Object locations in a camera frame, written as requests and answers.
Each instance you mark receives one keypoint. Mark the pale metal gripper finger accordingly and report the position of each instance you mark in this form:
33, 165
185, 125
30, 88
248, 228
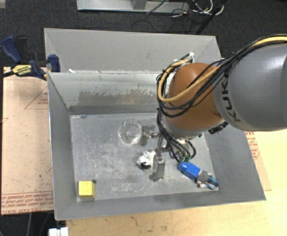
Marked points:
150, 131
158, 167

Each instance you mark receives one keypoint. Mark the black cylinder on white bracket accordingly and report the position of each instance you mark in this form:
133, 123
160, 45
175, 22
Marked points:
217, 128

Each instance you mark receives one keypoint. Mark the yellow sponge block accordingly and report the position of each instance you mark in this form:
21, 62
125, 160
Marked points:
85, 188

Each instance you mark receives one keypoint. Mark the grey metal bin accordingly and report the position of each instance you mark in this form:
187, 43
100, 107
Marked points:
104, 161

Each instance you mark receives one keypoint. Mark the blue and grey toy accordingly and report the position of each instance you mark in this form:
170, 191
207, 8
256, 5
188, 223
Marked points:
190, 169

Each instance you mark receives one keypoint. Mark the clear glass cup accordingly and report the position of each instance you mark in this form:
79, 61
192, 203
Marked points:
130, 131

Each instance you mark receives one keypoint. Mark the white and black toy animal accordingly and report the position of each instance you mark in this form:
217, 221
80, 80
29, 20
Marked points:
145, 160

